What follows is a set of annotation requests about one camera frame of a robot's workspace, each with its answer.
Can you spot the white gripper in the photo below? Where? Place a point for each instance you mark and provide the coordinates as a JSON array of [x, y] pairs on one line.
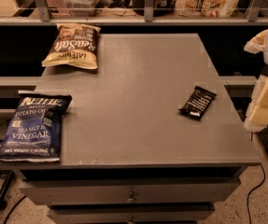
[[258, 113]]

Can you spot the brown sea salt chip bag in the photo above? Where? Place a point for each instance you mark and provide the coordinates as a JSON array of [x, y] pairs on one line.
[[76, 45]]

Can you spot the colourful snack bag on shelf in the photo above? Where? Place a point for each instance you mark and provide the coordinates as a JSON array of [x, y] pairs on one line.
[[208, 8]]

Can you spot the blue Kettle chip bag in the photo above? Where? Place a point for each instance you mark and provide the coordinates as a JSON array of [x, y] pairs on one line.
[[34, 132]]

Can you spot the small black snack packet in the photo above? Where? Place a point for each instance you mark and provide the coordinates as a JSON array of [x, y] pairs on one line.
[[198, 102]]

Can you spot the grey drawer cabinet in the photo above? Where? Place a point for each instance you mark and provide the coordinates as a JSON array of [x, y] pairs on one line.
[[123, 133]]

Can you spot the upper drawer knob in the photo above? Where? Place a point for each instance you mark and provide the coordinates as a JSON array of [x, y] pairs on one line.
[[131, 198]]

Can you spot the grey metal shelf rack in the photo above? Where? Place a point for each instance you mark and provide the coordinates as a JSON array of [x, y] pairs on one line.
[[114, 12]]

